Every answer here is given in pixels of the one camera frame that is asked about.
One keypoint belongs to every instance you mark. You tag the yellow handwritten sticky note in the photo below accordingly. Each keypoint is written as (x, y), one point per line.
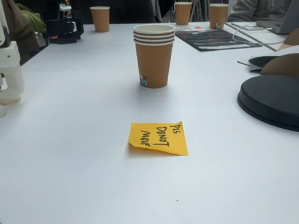
(149, 137)

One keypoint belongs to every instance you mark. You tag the white packet with orange mark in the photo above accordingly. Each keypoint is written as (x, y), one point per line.
(187, 28)

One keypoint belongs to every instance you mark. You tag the black printed brochure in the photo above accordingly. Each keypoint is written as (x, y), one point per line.
(215, 38)

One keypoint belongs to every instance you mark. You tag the person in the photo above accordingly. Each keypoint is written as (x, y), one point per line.
(130, 11)
(252, 9)
(22, 39)

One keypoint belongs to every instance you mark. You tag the black curved piece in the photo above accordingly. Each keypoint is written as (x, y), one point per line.
(259, 61)

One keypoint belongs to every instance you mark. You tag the black round lid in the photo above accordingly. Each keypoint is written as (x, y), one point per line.
(271, 100)

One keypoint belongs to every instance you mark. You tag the white flat device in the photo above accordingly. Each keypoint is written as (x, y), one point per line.
(254, 28)

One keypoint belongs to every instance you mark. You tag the brown curved cardboard piece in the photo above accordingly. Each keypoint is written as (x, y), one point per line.
(282, 66)

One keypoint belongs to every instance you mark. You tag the green plant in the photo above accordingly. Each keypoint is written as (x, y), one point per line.
(35, 18)

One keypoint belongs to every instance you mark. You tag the silver laptop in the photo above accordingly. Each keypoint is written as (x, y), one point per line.
(287, 25)

